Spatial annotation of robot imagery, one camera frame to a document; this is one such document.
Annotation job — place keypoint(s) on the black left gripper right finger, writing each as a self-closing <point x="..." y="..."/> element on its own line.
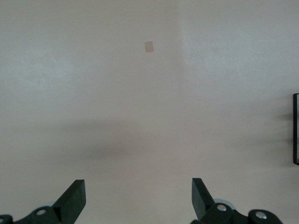
<point x="203" y="205"/>

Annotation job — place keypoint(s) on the small brown tape square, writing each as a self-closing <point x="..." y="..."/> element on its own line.
<point x="149" y="47"/>

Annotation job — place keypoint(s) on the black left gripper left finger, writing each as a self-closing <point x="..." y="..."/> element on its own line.
<point x="67" y="205"/>

